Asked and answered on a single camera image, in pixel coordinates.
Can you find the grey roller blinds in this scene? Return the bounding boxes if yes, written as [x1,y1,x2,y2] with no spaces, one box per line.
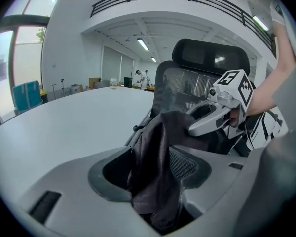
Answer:
[102,44,135,83]

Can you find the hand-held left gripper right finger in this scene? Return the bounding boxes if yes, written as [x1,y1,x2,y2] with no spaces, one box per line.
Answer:
[169,146,249,222]

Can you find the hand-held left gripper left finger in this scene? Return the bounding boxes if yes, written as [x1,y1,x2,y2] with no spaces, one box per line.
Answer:
[19,146,161,237]

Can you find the white oval table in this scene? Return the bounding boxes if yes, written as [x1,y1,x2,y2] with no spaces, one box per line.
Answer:
[0,85,155,207]

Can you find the black mesh office chair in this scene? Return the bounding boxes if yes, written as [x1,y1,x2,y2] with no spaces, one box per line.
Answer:
[148,38,259,158]

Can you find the glass entrance door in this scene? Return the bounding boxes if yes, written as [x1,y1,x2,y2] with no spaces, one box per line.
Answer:
[0,0,67,133]

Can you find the black garment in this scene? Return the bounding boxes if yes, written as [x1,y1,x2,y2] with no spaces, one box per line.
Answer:
[127,110,220,236]

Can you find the person's right forearm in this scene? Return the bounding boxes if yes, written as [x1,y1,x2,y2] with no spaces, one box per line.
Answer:
[246,55,296,117]

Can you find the flat cardboard sheet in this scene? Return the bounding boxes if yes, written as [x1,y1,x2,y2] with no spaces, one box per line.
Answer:
[88,77,102,88]

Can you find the person's right hand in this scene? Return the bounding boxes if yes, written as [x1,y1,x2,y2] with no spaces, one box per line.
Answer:
[226,108,241,129]

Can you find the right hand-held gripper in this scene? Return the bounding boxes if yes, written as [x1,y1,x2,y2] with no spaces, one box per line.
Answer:
[186,69,255,140]

